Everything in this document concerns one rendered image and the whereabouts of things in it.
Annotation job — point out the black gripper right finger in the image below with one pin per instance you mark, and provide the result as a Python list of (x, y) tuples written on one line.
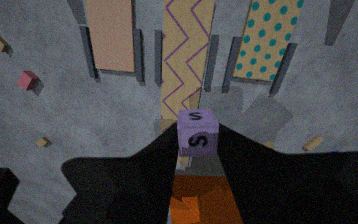
[(261, 178)]

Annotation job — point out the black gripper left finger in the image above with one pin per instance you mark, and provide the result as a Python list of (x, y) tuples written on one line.
[(149, 173)]

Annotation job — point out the purple cube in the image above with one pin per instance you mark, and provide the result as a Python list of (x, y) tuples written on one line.
[(198, 131)]

